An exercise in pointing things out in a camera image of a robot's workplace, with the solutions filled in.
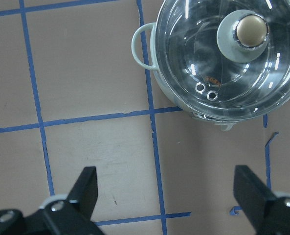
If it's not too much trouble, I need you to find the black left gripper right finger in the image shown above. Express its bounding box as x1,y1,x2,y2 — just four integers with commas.
233,165,277,228

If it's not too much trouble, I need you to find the pale green steel pot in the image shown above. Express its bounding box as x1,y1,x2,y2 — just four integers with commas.
131,0,290,132

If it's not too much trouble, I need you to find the glass pot lid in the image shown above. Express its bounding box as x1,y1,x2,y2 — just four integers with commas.
155,0,290,121

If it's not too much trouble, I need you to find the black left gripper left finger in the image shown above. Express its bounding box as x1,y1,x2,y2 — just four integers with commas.
66,166,98,218

